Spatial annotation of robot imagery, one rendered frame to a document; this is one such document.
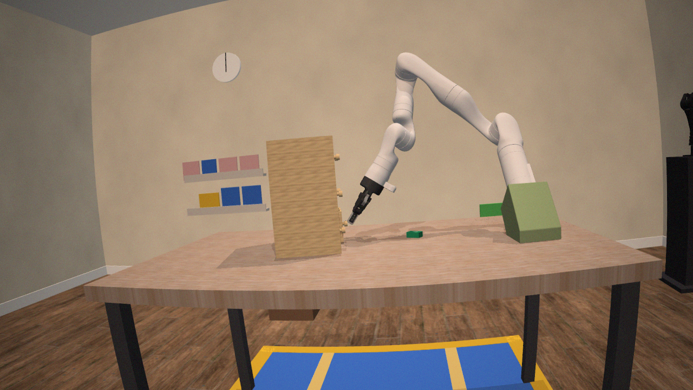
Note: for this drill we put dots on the light wooden chest of drawers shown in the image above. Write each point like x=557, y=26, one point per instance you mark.
x=303, y=196

